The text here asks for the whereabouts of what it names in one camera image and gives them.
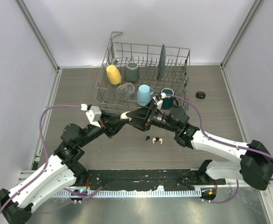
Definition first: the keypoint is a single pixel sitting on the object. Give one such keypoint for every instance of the teal plate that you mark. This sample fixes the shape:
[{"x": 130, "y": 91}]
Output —
[{"x": 161, "y": 65}]

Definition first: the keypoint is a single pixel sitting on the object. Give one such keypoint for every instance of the grey wire dish rack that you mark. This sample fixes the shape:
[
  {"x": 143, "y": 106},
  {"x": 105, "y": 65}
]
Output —
[{"x": 175, "y": 75}]

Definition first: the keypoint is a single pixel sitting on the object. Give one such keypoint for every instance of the black earbud charging case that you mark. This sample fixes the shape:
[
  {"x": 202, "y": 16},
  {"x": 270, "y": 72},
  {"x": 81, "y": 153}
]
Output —
[{"x": 200, "y": 95}]

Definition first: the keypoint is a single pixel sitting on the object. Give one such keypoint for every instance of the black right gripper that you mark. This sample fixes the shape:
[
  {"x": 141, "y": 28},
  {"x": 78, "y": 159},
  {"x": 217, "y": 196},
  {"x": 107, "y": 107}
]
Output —
[{"x": 143, "y": 113}]

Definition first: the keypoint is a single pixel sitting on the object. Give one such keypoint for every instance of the dark teal mug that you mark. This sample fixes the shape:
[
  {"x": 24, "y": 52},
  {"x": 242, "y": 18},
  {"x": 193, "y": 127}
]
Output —
[{"x": 169, "y": 101}]

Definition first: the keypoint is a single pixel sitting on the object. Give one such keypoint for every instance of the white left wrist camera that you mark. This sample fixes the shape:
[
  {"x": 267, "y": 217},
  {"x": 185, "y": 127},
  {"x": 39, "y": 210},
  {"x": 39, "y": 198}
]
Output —
[{"x": 93, "y": 114}]

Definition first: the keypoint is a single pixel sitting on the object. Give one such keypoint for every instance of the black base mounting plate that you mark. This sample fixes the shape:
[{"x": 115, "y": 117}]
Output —
[{"x": 150, "y": 179}]

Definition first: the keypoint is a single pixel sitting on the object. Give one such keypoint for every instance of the yellow cup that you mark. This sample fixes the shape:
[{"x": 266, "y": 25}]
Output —
[{"x": 113, "y": 74}]

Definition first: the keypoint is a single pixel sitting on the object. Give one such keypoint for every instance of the grey-green mug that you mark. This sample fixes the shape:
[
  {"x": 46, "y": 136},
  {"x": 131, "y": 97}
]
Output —
[{"x": 132, "y": 71}]

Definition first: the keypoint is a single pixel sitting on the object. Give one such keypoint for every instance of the beige earbud charging case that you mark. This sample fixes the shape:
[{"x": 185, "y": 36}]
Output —
[{"x": 125, "y": 116}]

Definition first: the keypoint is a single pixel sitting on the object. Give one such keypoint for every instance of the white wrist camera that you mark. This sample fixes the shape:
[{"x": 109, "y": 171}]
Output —
[
  {"x": 93, "y": 114},
  {"x": 158, "y": 100}
]

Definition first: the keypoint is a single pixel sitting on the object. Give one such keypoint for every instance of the light blue mug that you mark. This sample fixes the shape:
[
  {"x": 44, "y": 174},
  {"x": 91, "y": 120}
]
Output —
[{"x": 144, "y": 95}]

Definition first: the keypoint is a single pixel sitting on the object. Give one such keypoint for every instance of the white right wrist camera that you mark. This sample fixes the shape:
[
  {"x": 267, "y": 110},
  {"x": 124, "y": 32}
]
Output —
[{"x": 158, "y": 100}]

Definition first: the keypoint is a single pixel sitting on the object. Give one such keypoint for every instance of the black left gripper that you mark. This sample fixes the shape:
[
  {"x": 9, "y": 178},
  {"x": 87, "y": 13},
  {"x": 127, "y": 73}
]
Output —
[{"x": 116, "y": 123}]

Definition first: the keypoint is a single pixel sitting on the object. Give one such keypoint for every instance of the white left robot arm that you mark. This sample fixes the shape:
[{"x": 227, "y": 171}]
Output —
[{"x": 60, "y": 170}]

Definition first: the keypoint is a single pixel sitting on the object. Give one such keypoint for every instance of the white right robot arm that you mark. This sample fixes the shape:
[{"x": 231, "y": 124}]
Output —
[{"x": 249, "y": 162}]

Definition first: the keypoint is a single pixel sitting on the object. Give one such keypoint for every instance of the aluminium slotted rail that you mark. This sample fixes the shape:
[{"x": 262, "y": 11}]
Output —
[{"x": 159, "y": 192}]

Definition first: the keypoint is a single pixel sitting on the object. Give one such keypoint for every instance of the clear glass cup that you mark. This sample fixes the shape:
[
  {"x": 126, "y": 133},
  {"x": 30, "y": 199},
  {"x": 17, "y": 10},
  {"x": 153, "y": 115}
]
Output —
[{"x": 125, "y": 90}]

